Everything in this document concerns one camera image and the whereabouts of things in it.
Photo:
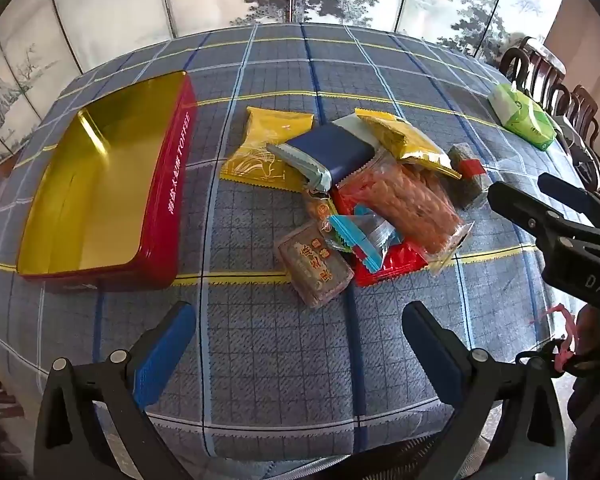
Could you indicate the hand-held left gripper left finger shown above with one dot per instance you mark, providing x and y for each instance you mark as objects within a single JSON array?
[{"x": 165, "y": 355}]

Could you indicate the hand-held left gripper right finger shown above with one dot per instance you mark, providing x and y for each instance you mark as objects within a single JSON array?
[{"x": 430, "y": 350}]

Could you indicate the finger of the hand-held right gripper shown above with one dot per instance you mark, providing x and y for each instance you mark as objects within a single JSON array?
[
  {"x": 575, "y": 195},
  {"x": 525, "y": 212}
]

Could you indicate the dark packet with red label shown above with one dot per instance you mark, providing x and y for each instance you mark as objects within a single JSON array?
[{"x": 472, "y": 187}]

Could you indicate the red snack packet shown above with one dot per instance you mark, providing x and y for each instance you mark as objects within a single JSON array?
[{"x": 395, "y": 265}]

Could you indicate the large clear bag orange twists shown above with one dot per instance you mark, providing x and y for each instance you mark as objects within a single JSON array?
[{"x": 420, "y": 215}]

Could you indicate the silver and teal candy wrapper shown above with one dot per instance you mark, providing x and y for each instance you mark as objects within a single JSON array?
[{"x": 367, "y": 235}]

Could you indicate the glossy yellow snack packet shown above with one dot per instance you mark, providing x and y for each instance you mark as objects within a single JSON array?
[{"x": 405, "y": 142}]

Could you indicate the brown pastry packet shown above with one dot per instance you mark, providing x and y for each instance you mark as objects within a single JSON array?
[{"x": 312, "y": 265}]

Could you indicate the yellow green snack packet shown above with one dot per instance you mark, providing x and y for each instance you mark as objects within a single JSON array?
[{"x": 336, "y": 239}]

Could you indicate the small clear bag orange snacks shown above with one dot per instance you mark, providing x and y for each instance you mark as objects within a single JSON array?
[{"x": 367, "y": 185}]

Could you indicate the orange round biscuit packet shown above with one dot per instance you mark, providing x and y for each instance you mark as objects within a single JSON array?
[{"x": 320, "y": 207}]

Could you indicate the red tin box gold inside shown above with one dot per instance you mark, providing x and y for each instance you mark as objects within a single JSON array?
[{"x": 95, "y": 185}]

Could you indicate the blue and pale green packet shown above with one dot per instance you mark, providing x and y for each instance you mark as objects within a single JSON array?
[{"x": 330, "y": 152}]

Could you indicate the yellow packet with white print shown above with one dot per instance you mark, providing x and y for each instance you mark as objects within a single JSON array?
[{"x": 260, "y": 145}]

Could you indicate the person's right forearm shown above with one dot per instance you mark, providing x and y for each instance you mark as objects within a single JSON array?
[{"x": 597, "y": 390}]

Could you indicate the dark wooden chair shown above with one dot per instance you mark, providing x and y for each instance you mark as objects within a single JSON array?
[
  {"x": 530, "y": 65},
  {"x": 587, "y": 125}
]

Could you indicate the green tissue pack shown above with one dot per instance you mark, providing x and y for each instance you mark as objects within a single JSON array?
[{"x": 522, "y": 115}]

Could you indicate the blue plaid tablecloth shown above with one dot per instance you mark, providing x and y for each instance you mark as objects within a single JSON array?
[{"x": 280, "y": 360}]

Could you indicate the painted folding screen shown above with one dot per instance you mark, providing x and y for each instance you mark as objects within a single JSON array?
[{"x": 130, "y": 5}]

